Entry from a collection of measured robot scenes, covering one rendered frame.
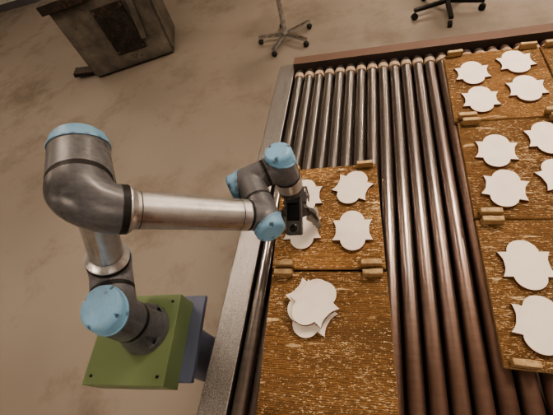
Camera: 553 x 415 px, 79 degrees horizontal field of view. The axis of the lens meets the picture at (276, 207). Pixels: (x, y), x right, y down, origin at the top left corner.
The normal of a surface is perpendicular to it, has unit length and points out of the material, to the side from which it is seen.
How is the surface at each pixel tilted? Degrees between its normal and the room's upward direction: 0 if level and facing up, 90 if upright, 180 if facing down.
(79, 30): 90
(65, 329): 0
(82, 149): 42
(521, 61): 0
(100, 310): 9
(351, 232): 0
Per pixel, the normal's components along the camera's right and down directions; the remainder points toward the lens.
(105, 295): -0.16, -0.44
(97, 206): 0.38, 0.05
